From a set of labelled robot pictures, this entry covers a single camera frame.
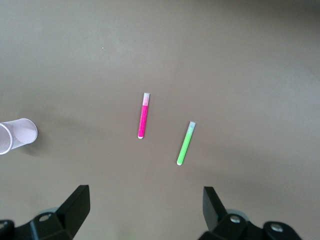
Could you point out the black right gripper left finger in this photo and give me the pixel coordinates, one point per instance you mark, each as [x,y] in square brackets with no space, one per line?
[72,207]

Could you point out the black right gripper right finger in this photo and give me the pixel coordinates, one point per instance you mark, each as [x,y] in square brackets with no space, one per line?
[215,210]

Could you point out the pink highlighter pen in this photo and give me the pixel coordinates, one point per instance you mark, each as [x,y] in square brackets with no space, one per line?
[143,117]

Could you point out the green highlighter pen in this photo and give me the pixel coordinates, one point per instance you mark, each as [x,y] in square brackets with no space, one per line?
[185,145]

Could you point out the pink plastic cup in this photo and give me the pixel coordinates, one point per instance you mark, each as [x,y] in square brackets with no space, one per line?
[17,136]

